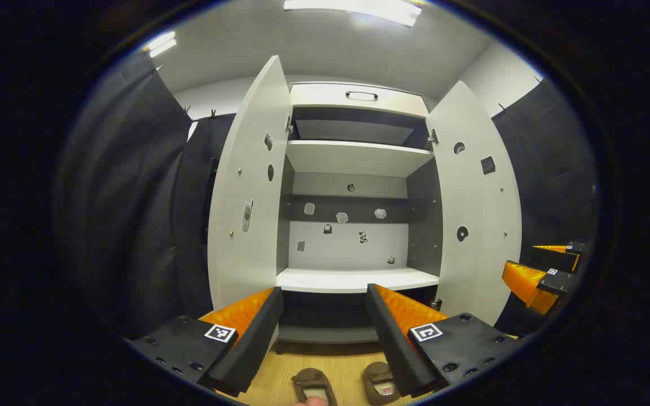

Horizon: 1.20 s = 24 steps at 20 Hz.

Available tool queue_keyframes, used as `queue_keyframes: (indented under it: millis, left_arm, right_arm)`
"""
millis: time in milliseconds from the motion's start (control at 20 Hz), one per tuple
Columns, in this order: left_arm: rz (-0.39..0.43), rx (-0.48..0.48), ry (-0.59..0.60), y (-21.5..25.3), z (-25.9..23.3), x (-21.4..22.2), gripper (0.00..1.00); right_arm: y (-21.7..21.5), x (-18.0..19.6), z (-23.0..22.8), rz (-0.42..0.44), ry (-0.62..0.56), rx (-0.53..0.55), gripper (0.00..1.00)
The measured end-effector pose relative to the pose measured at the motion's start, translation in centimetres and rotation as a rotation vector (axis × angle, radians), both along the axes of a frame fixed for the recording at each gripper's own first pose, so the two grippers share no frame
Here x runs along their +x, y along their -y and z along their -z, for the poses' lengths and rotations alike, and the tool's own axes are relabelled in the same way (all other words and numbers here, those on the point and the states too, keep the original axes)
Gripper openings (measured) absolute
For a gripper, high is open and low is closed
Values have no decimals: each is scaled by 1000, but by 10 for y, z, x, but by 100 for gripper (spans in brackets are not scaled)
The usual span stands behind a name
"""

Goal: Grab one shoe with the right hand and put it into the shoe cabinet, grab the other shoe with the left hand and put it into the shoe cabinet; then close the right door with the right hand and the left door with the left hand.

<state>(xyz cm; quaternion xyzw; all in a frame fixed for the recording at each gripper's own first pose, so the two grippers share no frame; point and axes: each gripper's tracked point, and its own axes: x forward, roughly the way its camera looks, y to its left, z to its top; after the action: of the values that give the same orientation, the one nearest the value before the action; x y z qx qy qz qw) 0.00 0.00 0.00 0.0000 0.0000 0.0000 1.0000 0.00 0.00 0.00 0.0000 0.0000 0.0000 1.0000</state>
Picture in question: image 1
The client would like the white cabinet door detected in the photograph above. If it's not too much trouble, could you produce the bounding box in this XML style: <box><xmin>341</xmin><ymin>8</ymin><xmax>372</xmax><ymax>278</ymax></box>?
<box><xmin>425</xmin><ymin>80</ymin><xmax>523</xmax><ymax>326</ymax></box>
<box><xmin>207</xmin><ymin>55</ymin><xmax>293</xmax><ymax>350</ymax></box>

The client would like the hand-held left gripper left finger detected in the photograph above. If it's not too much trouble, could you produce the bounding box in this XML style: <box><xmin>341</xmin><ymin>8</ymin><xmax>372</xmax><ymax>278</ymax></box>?
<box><xmin>124</xmin><ymin>286</ymin><xmax>284</xmax><ymax>397</ymax></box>

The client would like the white cabinet shelf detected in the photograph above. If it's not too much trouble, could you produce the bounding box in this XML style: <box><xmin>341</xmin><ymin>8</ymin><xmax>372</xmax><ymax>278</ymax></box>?
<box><xmin>286</xmin><ymin>140</ymin><xmax>436</xmax><ymax>178</ymax></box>
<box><xmin>276</xmin><ymin>267</ymin><xmax>440</xmax><ymax>294</ymax></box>

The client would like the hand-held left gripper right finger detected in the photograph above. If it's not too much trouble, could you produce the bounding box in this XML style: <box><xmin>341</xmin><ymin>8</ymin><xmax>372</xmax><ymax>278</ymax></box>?
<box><xmin>366</xmin><ymin>283</ymin><xmax>523</xmax><ymax>398</ymax></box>

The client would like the white shoe cabinet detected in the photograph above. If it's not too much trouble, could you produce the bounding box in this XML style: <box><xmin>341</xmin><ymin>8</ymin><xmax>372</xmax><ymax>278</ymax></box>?
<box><xmin>276</xmin><ymin>83</ymin><xmax>444</xmax><ymax>355</ymax></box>

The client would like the brown fuzzy shoe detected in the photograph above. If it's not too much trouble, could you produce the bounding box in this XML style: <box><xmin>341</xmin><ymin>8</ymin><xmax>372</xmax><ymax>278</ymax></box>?
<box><xmin>291</xmin><ymin>368</ymin><xmax>338</xmax><ymax>406</ymax></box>
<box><xmin>362</xmin><ymin>361</ymin><xmax>402</xmax><ymax>405</ymax></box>

